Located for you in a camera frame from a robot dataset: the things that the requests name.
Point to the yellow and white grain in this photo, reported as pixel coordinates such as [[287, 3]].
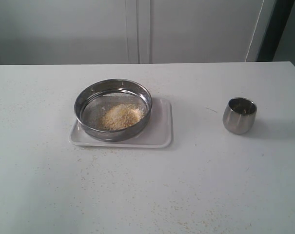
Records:
[[121, 117]]

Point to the stainless steel cup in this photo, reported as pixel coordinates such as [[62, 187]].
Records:
[[239, 115]]

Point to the round steel mesh sieve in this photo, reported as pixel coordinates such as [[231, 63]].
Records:
[[92, 103]]

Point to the white rectangular plastic tray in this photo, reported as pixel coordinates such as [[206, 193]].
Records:
[[157, 134]]

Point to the white cabinet with doors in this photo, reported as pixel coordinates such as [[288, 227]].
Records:
[[131, 31]]

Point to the dark vertical post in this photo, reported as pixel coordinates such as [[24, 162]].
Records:
[[279, 39]]

